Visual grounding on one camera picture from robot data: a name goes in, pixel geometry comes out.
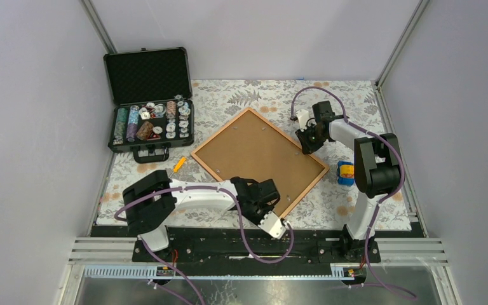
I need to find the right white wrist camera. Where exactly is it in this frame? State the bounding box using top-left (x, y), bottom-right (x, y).
top-left (295, 109), bottom-right (314, 131)

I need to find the blue yellow toy block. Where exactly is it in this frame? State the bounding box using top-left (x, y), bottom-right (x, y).
top-left (336, 161), bottom-right (355, 186)

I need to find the orange wooden photo frame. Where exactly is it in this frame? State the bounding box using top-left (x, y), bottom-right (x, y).
top-left (191, 107), bottom-right (330, 218)

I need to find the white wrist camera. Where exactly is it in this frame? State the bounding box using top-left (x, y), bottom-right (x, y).
top-left (295, 109), bottom-right (314, 131)
top-left (257, 212), bottom-right (287, 240)

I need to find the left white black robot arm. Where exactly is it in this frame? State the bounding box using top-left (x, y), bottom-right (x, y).
top-left (114, 170), bottom-right (286, 261)

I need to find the aluminium rail frame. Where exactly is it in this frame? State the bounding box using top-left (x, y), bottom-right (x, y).
top-left (69, 238), bottom-right (451, 281)

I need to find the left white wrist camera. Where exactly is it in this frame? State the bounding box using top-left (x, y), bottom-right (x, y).
top-left (257, 212), bottom-right (287, 240)

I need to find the black poker chip case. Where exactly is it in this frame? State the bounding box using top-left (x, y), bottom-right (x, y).
top-left (103, 47), bottom-right (194, 163)

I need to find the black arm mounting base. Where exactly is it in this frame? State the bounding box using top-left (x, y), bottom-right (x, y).
top-left (90, 225), bottom-right (425, 278)

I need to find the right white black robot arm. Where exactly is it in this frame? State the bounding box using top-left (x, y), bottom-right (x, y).
top-left (290, 101), bottom-right (405, 262)

